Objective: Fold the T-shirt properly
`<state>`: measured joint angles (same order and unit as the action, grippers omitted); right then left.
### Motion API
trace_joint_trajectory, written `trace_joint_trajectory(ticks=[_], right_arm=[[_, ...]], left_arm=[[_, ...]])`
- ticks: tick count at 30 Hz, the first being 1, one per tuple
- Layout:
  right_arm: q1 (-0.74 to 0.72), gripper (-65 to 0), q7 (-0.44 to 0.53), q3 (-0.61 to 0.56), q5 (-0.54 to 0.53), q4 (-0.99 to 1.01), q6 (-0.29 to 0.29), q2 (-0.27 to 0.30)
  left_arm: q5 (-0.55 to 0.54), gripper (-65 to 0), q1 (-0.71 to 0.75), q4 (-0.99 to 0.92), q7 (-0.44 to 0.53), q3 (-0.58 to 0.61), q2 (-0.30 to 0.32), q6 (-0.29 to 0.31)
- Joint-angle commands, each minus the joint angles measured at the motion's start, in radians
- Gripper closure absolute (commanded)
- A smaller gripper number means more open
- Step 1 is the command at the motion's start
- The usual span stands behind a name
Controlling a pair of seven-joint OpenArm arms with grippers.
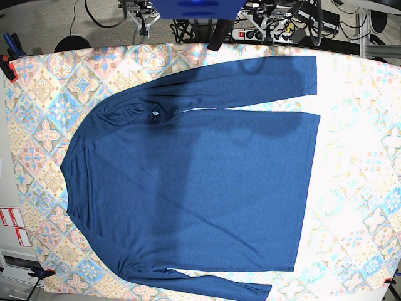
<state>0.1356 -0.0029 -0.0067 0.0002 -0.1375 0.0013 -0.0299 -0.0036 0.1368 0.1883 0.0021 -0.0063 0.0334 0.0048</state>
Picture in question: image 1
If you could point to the patterned tile tablecloth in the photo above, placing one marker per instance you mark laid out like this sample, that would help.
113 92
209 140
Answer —
351 239

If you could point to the blue long-sleeve T-shirt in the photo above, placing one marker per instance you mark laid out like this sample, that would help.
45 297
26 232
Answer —
174 180

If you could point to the blue box overhead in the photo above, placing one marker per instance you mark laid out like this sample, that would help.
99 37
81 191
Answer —
198 9

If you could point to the white power strip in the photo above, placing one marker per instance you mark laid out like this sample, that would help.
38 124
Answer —
254 35

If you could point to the red-black clamp top left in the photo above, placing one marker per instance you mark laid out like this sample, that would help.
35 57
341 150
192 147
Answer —
8 69

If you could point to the black round stand base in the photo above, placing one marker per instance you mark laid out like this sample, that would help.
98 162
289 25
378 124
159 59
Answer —
72 42

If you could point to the black clamp bottom right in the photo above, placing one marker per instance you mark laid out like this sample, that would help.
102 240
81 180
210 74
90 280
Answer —
390 281

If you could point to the red-white labels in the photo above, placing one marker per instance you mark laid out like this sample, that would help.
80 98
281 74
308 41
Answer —
12 218

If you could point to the black clamp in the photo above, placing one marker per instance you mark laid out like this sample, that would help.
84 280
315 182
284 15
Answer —
390 281
40 273

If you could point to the blue clamp top left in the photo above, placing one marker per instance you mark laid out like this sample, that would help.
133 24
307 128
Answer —
14 49

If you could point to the black clamp bottom left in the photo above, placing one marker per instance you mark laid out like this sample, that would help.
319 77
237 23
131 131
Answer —
40 273

